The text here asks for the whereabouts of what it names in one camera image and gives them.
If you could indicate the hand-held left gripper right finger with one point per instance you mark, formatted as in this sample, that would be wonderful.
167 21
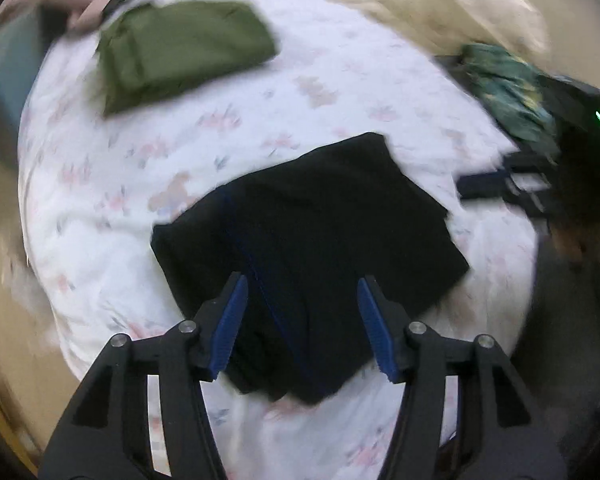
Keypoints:
377 330

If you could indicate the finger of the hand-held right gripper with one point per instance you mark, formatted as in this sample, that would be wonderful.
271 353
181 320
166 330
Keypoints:
485 185

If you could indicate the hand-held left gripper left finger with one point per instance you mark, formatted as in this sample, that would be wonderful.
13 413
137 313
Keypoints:
230 325

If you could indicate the black pants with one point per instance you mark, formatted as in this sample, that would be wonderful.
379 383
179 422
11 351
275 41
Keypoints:
320 220

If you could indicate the olive green folded pants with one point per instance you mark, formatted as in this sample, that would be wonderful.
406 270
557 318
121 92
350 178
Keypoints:
180 50

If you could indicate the green patterned cloth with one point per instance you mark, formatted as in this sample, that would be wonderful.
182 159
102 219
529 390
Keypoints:
510 90

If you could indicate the white floral bed sheet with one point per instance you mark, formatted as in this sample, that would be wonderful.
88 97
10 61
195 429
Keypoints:
130 210

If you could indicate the cream blanket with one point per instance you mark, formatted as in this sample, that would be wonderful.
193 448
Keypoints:
430 5

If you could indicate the pink cloth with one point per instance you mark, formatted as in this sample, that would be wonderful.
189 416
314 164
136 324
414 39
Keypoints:
75 2

